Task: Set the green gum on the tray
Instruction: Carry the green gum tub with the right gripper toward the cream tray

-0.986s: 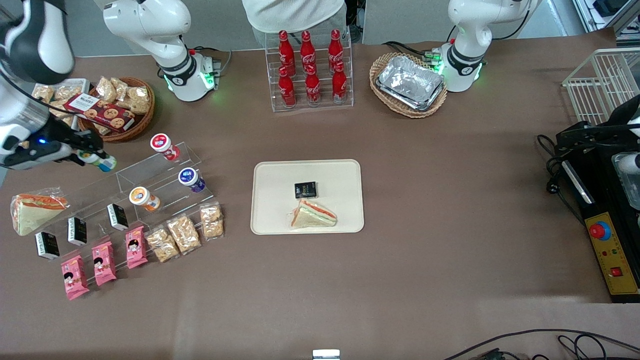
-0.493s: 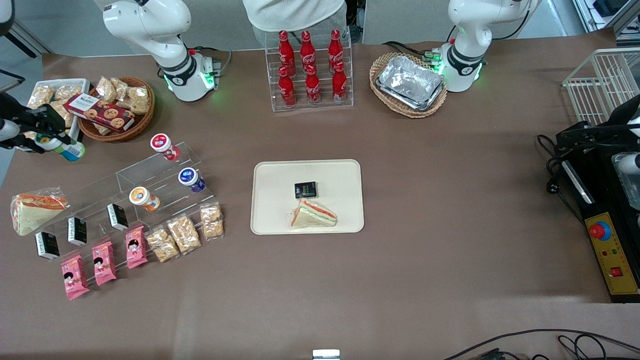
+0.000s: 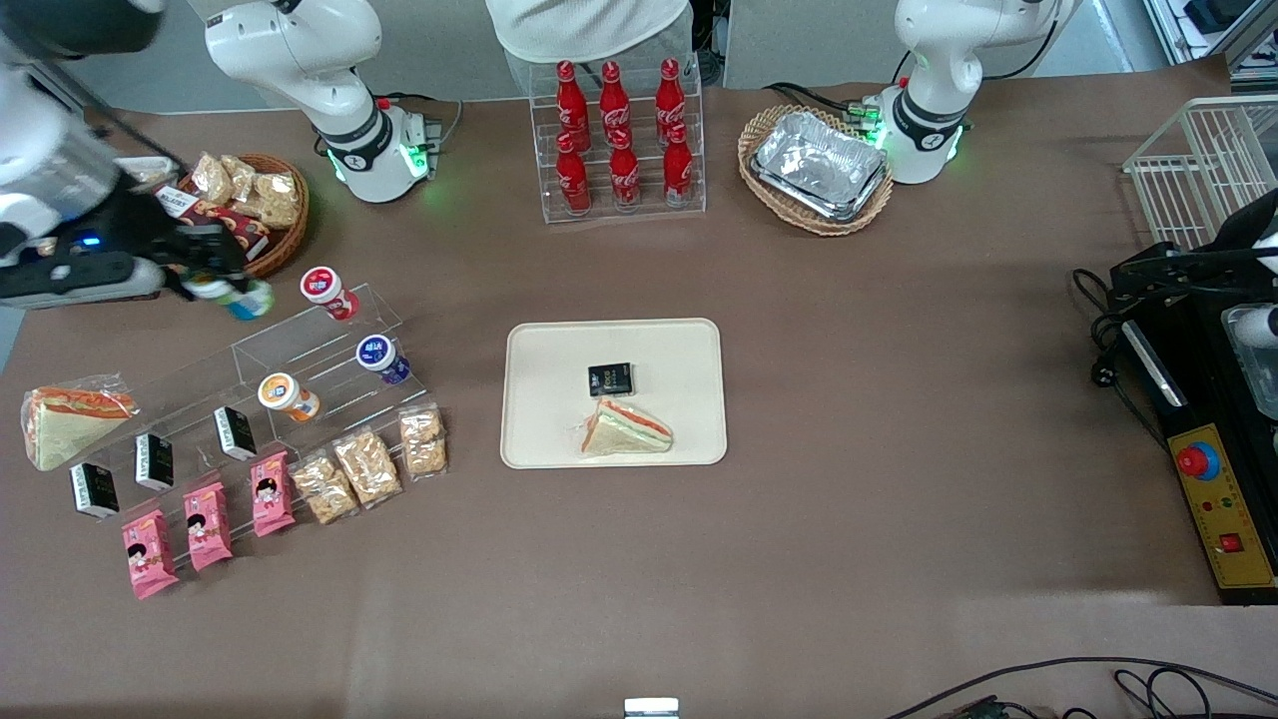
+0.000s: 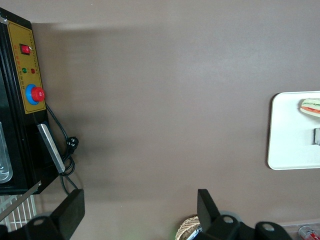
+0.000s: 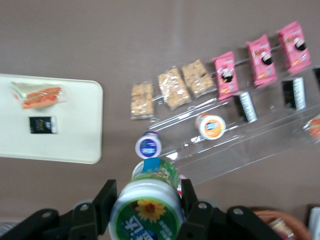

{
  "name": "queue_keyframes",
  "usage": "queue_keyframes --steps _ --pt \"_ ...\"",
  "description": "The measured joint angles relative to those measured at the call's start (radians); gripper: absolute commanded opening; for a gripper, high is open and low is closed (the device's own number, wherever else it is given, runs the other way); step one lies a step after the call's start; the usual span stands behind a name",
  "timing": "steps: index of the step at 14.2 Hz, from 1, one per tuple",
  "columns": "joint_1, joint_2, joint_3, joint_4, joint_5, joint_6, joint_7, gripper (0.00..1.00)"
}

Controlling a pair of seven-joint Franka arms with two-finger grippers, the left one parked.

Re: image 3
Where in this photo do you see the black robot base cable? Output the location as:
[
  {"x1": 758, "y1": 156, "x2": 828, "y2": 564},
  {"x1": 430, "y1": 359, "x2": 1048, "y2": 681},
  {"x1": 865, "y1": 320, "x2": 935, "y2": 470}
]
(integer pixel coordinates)
[
  {"x1": 764, "y1": 82, "x2": 880, "y2": 126},
  {"x1": 374, "y1": 92, "x2": 465, "y2": 151}
]

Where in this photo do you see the person in white shirt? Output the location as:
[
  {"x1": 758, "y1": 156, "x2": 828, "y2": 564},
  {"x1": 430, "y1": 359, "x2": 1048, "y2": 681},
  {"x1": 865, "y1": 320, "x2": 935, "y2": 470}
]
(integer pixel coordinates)
[{"x1": 486, "y1": 0, "x2": 693, "y2": 96}]

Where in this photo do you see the pink cartoon snack pack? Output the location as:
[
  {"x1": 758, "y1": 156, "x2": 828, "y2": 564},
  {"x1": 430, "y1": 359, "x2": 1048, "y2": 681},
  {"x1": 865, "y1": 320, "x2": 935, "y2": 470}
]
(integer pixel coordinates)
[
  {"x1": 121, "y1": 509, "x2": 181, "y2": 600},
  {"x1": 183, "y1": 481, "x2": 235, "y2": 572},
  {"x1": 250, "y1": 451, "x2": 298, "y2": 538}
]

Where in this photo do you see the oval tan wicker basket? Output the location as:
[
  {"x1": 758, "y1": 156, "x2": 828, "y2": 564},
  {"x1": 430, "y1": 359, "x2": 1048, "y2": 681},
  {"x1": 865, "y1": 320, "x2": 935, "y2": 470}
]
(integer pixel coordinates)
[{"x1": 737, "y1": 105, "x2": 895, "y2": 238}]

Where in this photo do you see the large wrapped triangle sandwich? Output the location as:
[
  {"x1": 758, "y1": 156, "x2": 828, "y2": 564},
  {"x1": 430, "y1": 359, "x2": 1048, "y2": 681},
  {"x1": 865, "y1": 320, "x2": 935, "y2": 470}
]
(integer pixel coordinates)
[{"x1": 20, "y1": 374, "x2": 141, "y2": 472}]

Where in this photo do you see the black machine yellow panel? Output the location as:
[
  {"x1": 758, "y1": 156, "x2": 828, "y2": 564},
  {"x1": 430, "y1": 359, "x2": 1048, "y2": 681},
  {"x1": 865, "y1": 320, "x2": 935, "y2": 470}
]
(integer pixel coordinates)
[{"x1": 1113, "y1": 270, "x2": 1278, "y2": 606}]

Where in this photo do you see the black and white pack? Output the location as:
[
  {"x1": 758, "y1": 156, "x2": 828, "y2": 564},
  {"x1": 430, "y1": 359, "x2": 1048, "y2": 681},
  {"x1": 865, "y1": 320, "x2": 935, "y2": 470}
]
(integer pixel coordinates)
[
  {"x1": 135, "y1": 432, "x2": 176, "y2": 492},
  {"x1": 214, "y1": 405, "x2": 259, "y2": 462},
  {"x1": 69, "y1": 461, "x2": 121, "y2": 520}
]

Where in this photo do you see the orange gum bottle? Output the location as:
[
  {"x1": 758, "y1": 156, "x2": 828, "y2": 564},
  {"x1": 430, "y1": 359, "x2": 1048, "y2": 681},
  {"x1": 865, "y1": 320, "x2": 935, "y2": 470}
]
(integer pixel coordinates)
[{"x1": 258, "y1": 371, "x2": 321, "y2": 422}]

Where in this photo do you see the purple gum bottle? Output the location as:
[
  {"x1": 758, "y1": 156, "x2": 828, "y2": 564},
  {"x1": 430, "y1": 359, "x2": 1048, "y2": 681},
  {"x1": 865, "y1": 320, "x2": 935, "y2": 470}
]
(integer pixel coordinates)
[{"x1": 355, "y1": 334, "x2": 412, "y2": 386}]

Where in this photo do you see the white wire basket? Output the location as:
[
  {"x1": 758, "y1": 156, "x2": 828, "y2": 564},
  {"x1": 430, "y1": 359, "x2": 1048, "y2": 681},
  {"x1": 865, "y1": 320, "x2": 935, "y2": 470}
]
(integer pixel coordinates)
[{"x1": 1123, "y1": 95, "x2": 1278, "y2": 251}]

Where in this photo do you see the grey equipment frame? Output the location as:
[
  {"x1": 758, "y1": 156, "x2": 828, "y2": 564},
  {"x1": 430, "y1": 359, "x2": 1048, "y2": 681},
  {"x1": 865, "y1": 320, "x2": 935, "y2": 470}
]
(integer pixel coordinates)
[{"x1": 1143, "y1": 0, "x2": 1278, "y2": 71}]

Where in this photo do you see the thin black cable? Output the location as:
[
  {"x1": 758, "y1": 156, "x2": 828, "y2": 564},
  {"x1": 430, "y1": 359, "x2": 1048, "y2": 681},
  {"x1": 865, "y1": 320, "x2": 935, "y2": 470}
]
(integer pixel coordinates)
[{"x1": 884, "y1": 654, "x2": 1278, "y2": 719}]

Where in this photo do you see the clear acrylic bottle rack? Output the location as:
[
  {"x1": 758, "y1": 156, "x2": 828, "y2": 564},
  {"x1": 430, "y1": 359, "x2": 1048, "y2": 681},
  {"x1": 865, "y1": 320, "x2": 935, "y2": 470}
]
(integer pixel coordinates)
[{"x1": 527, "y1": 58, "x2": 708, "y2": 224}]

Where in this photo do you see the round brown wicker basket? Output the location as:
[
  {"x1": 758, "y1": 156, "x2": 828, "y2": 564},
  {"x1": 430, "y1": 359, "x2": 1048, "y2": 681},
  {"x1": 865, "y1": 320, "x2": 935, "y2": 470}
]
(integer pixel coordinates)
[{"x1": 175, "y1": 152, "x2": 311, "y2": 281}]

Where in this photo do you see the black power cable with plug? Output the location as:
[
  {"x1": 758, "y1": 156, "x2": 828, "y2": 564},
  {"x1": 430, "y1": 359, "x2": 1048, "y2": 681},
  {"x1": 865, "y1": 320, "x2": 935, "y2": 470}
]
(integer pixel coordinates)
[{"x1": 1071, "y1": 268, "x2": 1139, "y2": 445}]

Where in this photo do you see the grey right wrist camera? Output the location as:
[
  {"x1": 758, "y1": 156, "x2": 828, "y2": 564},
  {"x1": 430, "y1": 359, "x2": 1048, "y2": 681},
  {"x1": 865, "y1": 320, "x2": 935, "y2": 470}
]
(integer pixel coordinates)
[{"x1": 0, "y1": 255, "x2": 169, "y2": 309}]

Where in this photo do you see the clear acrylic stepped stand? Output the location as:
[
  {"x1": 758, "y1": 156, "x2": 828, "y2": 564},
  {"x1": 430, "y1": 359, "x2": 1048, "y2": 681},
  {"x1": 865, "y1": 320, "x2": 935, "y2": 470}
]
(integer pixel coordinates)
[{"x1": 60, "y1": 283, "x2": 432, "y2": 575}]

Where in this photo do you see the red cola bottle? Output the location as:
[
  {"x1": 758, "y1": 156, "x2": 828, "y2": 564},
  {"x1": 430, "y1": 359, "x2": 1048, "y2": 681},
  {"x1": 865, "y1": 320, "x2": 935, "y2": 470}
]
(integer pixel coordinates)
[
  {"x1": 663, "y1": 122, "x2": 694, "y2": 208},
  {"x1": 599, "y1": 60, "x2": 632, "y2": 141},
  {"x1": 609, "y1": 130, "x2": 642, "y2": 211},
  {"x1": 555, "y1": 132, "x2": 592, "y2": 216},
  {"x1": 555, "y1": 60, "x2": 590, "y2": 141},
  {"x1": 655, "y1": 57, "x2": 688, "y2": 136}
]

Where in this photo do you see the clear-wrapped rice crisp bar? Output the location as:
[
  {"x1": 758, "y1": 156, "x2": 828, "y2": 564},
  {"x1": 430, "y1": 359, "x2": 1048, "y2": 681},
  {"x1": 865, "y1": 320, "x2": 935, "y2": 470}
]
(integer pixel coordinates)
[
  {"x1": 255, "y1": 172, "x2": 301, "y2": 229},
  {"x1": 398, "y1": 404, "x2": 448, "y2": 480},
  {"x1": 332, "y1": 429, "x2": 403, "y2": 510},
  {"x1": 192, "y1": 152, "x2": 236, "y2": 206},
  {"x1": 290, "y1": 451, "x2": 360, "y2": 525},
  {"x1": 222, "y1": 155, "x2": 263, "y2": 201}
]

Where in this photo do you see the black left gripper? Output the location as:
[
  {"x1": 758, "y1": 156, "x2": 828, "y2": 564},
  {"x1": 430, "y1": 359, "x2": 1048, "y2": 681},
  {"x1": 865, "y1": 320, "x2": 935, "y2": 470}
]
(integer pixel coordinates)
[{"x1": 1111, "y1": 188, "x2": 1278, "y2": 304}]

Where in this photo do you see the cream plastic tray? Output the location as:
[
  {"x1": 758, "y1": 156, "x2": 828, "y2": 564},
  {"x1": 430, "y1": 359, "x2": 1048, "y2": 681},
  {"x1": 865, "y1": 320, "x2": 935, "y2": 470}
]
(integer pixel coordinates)
[{"x1": 499, "y1": 318, "x2": 729, "y2": 469}]

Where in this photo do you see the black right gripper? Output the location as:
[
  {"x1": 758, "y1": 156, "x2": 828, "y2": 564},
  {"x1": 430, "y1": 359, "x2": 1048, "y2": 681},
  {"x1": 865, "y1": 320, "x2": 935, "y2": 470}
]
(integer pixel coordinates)
[{"x1": 40, "y1": 190, "x2": 251, "y2": 301}]

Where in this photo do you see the aluminium foil tray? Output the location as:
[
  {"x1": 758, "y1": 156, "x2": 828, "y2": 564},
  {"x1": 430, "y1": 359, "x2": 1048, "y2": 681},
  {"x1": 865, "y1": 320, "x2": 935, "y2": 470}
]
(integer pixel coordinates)
[{"x1": 751, "y1": 110, "x2": 890, "y2": 223}]

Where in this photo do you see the small wrapped triangle sandwich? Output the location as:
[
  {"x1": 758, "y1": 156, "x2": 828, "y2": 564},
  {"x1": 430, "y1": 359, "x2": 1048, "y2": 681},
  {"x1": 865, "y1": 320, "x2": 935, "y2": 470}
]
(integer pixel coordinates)
[{"x1": 579, "y1": 397, "x2": 674, "y2": 457}]

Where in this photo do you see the red gum bottle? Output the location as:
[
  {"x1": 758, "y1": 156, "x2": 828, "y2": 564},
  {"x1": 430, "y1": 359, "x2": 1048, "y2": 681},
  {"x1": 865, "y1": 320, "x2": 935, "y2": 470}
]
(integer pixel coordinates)
[{"x1": 300, "y1": 265, "x2": 360, "y2": 323}]

